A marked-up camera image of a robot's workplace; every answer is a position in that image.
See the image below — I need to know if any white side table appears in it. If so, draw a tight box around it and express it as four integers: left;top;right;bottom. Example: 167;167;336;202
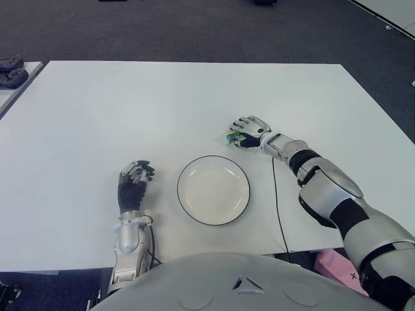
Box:
0;61;44;119

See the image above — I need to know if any black floor equipment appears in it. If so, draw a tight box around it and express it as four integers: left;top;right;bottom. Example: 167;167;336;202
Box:
0;281;22;304

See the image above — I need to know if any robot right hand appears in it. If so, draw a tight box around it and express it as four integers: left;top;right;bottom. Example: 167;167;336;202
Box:
226;115;272;150

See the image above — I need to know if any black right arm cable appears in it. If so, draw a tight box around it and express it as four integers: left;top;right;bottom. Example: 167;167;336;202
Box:
271;157;292;263

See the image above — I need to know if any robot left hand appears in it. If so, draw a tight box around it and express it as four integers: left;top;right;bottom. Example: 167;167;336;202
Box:
117;159;156;215

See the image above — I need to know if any white plate black rim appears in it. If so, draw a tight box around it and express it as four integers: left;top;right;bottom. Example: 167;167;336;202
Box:
176;155;251;227

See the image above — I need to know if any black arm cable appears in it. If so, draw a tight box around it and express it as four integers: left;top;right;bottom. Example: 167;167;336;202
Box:
271;157;292;263
145;223;163;265

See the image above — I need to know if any green snack packet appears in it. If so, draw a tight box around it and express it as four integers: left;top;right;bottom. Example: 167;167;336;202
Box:
222;130;246;145

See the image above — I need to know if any grey robot torso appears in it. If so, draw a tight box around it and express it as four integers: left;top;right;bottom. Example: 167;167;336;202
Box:
87;252;390;311

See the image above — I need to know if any pink cardboard box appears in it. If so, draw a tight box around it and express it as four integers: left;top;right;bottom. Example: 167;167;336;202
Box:
316;249;370;297

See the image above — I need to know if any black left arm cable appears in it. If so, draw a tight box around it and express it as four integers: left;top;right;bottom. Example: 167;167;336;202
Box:
145;223;163;265

